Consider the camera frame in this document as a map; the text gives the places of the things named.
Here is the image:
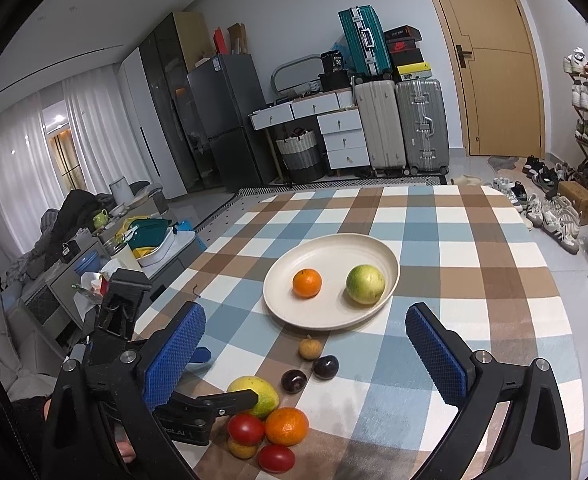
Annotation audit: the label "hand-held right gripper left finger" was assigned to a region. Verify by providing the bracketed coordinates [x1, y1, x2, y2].
[39, 301, 210, 480]

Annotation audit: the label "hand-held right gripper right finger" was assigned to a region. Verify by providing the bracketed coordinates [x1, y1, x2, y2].
[405, 303, 573, 480]

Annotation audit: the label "yellow green mango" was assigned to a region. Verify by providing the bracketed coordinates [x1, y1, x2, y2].
[226, 376, 280, 420]

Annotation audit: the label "red tomato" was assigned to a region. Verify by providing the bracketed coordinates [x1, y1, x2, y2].
[227, 413, 266, 446]
[258, 444, 296, 474]

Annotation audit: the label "orange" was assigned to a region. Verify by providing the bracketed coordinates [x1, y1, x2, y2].
[265, 407, 309, 447]
[293, 269, 323, 299]

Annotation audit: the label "dark purple plum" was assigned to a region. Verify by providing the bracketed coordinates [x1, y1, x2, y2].
[280, 369, 308, 394]
[313, 355, 340, 380]

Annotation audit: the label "cream round plate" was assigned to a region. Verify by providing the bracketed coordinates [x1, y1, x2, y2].
[263, 234, 400, 332]

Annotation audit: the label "person's left hand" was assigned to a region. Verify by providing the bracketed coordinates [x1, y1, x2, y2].
[115, 435, 138, 464]

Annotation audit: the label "blue bowl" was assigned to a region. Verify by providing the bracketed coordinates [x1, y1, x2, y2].
[74, 251, 100, 276]

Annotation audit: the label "grey coffee table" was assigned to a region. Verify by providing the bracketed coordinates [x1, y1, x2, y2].
[21, 230, 205, 343]

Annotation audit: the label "green yellow bag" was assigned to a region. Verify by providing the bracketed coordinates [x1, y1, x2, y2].
[114, 216, 177, 261]

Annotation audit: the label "checked tablecloth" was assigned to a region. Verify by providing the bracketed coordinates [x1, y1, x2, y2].
[131, 185, 586, 480]

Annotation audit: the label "black jacket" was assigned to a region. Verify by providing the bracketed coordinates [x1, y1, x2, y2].
[41, 189, 106, 261]

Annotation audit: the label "green guava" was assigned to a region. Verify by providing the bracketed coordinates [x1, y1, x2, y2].
[345, 264, 386, 305]

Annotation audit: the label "white air purifier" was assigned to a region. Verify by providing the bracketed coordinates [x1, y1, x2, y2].
[109, 175, 131, 204]

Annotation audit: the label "white curtains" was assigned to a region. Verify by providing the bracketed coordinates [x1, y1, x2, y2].
[0, 75, 125, 261]

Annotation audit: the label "white wardrobe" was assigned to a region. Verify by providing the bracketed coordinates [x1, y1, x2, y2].
[118, 49, 187, 201]

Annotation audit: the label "pile of sneakers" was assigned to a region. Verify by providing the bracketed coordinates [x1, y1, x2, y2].
[491, 155, 582, 256]

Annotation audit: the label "small cardboard box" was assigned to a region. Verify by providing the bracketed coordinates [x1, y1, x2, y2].
[558, 181, 588, 226]

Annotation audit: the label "dark glass wardrobe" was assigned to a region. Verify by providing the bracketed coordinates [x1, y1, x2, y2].
[139, 11, 210, 193]

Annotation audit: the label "grey fridge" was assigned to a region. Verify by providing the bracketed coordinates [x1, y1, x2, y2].
[186, 53, 278, 193]

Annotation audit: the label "woven grey white basket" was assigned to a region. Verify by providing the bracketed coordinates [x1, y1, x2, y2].
[275, 130, 325, 184]

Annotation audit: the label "silver suitcase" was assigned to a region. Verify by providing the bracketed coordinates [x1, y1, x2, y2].
[395, 79, 450, 174]

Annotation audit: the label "white drawer unit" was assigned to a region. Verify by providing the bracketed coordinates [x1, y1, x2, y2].
[317, 109, 371, 177]

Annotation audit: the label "beige suitcase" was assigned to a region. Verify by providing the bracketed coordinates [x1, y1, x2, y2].
[354, 80, 407, 174]

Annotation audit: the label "white desk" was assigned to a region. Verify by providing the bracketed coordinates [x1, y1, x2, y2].
[248, 91, 360, 133]

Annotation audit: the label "yellow black shoebox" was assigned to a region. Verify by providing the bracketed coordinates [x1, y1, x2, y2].
[394, 62, 434, 83]

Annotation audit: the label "black storage crate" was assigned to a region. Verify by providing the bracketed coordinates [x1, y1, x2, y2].
[319, 72, 353, 94]

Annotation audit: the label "brown cardboard box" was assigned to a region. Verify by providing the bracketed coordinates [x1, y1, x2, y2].
[227, 22, 249, 56]

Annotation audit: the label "wooden door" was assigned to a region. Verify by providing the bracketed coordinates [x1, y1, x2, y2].
[416, 0, 546, 158]

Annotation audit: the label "black box white print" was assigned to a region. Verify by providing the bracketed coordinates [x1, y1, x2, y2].
[320, 50, 348, 74]

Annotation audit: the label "teal suitcase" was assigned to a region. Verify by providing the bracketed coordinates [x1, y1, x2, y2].
[338, 6, 393, 79]

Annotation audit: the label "oval grey frame mirror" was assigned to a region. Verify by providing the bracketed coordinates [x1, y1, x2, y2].
[271, 55, 325, 97]

